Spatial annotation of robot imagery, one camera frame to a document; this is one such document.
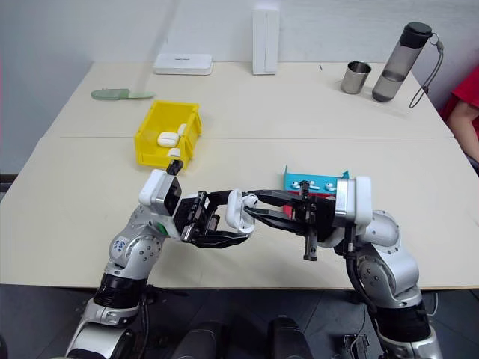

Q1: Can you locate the flat white router box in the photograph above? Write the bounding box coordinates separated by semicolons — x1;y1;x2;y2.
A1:
152;52;216;76

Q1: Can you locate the grey transparent water bottle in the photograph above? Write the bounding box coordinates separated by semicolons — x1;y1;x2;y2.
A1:
371;22;433;103

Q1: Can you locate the dark rounded shape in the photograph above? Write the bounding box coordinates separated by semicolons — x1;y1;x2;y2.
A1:
266;315;312;359
174;320;227;359

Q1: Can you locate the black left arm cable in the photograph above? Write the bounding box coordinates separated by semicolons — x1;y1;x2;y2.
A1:
138;286;158;359

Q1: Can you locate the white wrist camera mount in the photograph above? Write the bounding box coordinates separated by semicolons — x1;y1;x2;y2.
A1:
334;175;373;227
138;168;184;218

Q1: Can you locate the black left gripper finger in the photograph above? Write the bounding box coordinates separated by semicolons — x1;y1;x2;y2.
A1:
189;230;253;251
204;189;237;206

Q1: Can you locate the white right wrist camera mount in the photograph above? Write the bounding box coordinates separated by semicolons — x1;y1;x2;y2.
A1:
334;175;373;227

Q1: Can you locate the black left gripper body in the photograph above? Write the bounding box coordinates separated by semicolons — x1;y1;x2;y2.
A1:
173;190;222;243

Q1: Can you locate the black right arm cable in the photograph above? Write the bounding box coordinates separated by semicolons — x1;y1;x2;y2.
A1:
344;223;379;321

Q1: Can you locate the blue earbud tray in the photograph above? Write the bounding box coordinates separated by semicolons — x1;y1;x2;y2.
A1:
281;164;352;200

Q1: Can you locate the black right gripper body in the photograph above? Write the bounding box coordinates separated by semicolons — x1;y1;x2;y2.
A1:
291;179;338;262

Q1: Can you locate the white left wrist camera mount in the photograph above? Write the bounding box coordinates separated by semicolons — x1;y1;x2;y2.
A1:
138;168;184;218

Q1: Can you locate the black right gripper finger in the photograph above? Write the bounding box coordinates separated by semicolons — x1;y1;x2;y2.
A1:
244;207;308;236
248;188;302;206

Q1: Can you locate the tall white box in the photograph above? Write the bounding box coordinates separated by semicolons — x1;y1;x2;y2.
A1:
251;4;281;76

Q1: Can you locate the yellow plastic bin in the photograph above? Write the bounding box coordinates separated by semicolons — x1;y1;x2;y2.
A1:
134;99;204;168

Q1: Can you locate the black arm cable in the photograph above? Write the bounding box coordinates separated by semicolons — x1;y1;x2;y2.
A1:
344;223;379;321
138;286;158;359

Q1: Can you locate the stainless steel cup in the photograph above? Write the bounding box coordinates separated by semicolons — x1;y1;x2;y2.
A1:
340;61;373;96

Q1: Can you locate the grey bottle wrist strap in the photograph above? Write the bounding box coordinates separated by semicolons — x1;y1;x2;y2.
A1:
409;33;445;110

